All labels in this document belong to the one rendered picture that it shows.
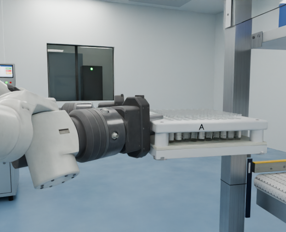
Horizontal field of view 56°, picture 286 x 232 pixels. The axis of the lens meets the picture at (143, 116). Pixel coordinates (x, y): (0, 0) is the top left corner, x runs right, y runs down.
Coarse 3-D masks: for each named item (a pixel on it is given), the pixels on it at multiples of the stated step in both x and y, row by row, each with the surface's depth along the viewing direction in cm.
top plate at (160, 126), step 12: (156, 120) 55; (192, 120) 56; (204, 120) 56; (216, 120) 56; (228, 120) 56; (240, 120) 56; (252, 120) 56; (264, 120) 56; (156, 132) 51; (168, 132) 51; (180, 132) 52
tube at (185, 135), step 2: (184, 116) 56; (186, 116) 56; (188, 116) 56; (184, 118) 56; (186, 118) 56; (188, 118) 56; (184, 134) 56; (186, 134) 56; (188, 134) 56; (184, 136) 56; (186, 136) 56; (188, 136) 56; (184, 138) 56; (186, 138) 56; (188, 138) 56; (184, 140) 56; (186, 140) 56; (188, 140) 56
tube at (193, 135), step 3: (192, 117) 56; (195, 117) 56; (192, 132) 57; (195, 132) 56; (192, 135) 57; (195, 135) 57; (192, 138) 57; (195, 138) 57; (192, 141) 57; (195, 141) 57
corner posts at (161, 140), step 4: (252, 132) 57; (256, 132) 56; (260, 132) 56; (156, 136) 52; (160, 136) 51; (164, 136) 51; (168, 136) 52; (252, 136) 57; (256, 136) 56; (260, 136) 56; (156, 140) 52; (160, 140) 51; (164, 140) 51; (168, 140) 52; (252, 140) 57; (256, 140) 56; (260, 140) 56; (156, 144) 52; (160, 144) 51; (164, 144) 51
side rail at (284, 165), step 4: (252, 164) 87; (256, 164) 86; (260, 164) 87; (264, 164) 87; (268, 164) 87; (272, 164) 88; (276, 164) 88; (280, 164) 89; (284, 164) 89; (252, 168) 87; (256, 168) 87; (260, 168) 87; (264, 168) 87; (268, 168) 88; (276, 168) 88; (280, 168) 89; (284, 168) 89; (256, 172) 87; (260, 172) 87
